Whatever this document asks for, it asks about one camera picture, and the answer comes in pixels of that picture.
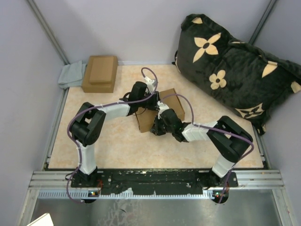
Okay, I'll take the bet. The large folded brown cardboard box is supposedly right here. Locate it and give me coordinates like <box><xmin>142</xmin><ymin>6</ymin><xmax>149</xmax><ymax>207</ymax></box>
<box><xmin>81</xmin><ymin>56</ymin><xmax>118</xmax><ymax>93</ymax></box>

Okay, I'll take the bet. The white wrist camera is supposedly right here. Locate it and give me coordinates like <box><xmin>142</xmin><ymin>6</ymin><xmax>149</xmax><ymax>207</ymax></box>
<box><xmin>157</xmin><ymin>101</ymin><xmax>169</xmax><ymax>119</ymax></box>
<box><xmin>144</xmin><ymin>76</ymin><xmax>158</xmax><ymax>93</ymax></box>

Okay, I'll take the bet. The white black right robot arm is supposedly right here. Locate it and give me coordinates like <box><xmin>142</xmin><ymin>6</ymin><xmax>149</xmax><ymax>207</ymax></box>
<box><xmin>150</xmin><ymin>109</ymin><xmax>254</xmax><ymax>186</ymax></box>

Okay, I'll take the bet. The white board corner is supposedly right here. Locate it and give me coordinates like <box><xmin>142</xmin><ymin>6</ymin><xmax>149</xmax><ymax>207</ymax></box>
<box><xmin>27</xmin><ymin>213</ymin><xmax>54</xmax><ymax>226</ymax></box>

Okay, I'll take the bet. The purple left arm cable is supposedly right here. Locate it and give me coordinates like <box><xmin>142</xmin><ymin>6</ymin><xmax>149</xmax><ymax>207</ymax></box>
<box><xmin>65</xmin><ymin>67</ymin><xmax>158</xmax><ymax>204</ymax></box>

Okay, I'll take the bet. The small folded brown cardboard box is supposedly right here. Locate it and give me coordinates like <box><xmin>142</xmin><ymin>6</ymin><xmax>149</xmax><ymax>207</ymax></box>
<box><xmin>89</xmin><ymin>56</ymin><xmax>114</xmax><ymax>85</ymax></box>

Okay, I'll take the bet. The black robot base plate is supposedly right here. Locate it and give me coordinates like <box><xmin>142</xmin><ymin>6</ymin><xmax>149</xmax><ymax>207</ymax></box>
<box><xmin>71</xmin><ymin>169</ymin><xmax>238</xmax><ymax>195</ymax></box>

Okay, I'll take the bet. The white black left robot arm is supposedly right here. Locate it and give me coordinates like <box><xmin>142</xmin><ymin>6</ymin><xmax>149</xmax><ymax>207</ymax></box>
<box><xmin>67</xmin><ymin>80</ymin><xmax>159</xmax><ymax>187</ymax></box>

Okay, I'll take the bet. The black plush flower-pattern pillow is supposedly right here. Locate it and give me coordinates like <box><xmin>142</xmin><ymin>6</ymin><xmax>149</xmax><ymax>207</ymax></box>
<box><xmin>174</xmin><ymin>14</ymin><xmax>301</xmax><ymax>135</ymax></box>

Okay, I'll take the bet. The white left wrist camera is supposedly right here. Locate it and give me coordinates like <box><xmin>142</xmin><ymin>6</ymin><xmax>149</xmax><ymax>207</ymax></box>
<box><xmin>144</xmin><ymin>76</ymin><xmax>158</xmax><ymax>93</ymax></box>

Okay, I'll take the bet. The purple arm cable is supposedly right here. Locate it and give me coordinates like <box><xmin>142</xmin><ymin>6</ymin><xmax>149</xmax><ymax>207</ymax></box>
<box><xmin>160</xmin><ymin>94</ymin><xmax>255</xmax><ymax>204</ymax></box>
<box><xmin>65</xmin><ymin>67</ymin><xmax>158</xmax><ymax>204</ymax></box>

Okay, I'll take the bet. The light blue folded cloth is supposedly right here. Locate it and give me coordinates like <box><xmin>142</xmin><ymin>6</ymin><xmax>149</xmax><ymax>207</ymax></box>
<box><xmin>58</xmin><ymin>61</ymin><xmax>87</xmax><ymax>89</ymax></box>

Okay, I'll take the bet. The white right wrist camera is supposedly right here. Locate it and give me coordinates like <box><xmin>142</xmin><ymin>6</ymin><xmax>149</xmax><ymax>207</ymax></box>
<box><xmin>157</xmin><ymin>101</ymin><xmax>169</xmax><ymax>119</ymax></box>

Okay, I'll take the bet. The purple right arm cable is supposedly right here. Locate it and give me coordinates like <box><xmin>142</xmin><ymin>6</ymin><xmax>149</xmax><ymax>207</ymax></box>
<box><xmin>160</xmin><ymin>94</ymin><xmax>255</xmax><ymax>204</ymax></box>

